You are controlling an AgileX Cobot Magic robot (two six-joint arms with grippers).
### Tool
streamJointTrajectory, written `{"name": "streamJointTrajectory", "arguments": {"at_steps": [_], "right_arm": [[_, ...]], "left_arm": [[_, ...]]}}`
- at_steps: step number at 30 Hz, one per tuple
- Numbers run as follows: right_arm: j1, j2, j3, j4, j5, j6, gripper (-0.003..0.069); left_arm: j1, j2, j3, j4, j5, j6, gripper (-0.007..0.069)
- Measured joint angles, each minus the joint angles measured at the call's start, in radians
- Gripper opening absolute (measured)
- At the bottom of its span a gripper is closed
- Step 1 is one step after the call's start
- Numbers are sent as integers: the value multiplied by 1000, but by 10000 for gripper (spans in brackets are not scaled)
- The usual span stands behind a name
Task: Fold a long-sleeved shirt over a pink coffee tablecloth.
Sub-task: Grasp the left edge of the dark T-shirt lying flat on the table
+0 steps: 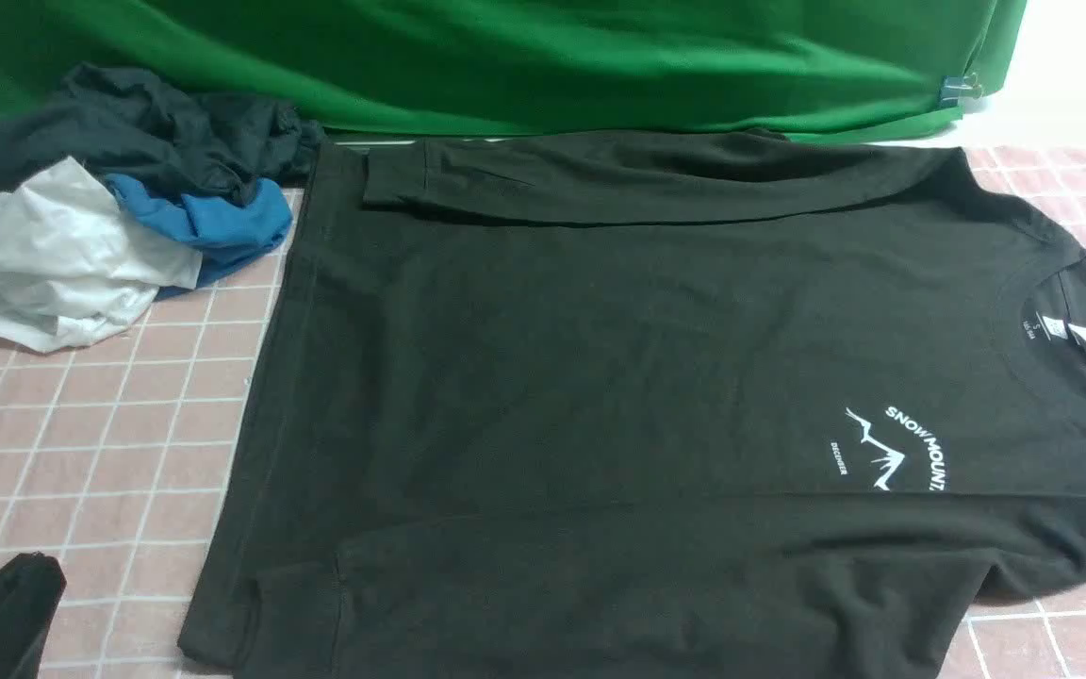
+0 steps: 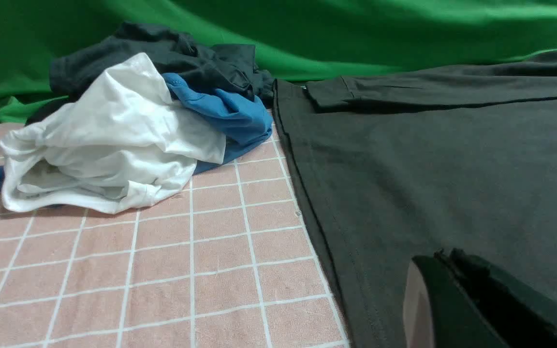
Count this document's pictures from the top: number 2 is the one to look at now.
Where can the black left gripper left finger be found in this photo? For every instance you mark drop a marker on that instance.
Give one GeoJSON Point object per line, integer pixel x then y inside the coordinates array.
{"type": "Point", "coordinates": [438, 313]}

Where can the pink checkered tablecloth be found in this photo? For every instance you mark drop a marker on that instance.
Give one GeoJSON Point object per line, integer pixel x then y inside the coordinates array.
{"type": "Point", "coordinates": [225, 263]}

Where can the white crumpled garment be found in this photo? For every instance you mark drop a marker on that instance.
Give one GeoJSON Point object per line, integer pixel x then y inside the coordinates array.
{"type": "Point", "coordinates": [125, 143]}

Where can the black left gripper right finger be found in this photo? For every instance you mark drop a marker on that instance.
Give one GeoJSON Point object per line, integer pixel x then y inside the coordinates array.
{"type": "Point", "coordinates": [520, 315]}

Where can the dark gray crumpled garment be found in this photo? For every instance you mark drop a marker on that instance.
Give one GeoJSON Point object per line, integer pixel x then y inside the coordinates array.
{"type": "Point", "coordinates": [231, 67]}

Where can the blue crumpled garment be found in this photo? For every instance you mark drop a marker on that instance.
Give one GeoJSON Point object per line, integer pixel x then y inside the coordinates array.
{"type": "Point", "coordinates": [246, 124]}

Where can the dark gray long-sleeved shirt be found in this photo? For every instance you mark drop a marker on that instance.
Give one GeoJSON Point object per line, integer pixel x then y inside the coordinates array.
{"type": "Point", "coordinates": [385, 168]}

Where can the green backdrop cloth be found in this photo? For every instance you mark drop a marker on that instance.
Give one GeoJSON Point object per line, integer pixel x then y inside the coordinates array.
{"type": "Point", "coordinates": [296, 40]}

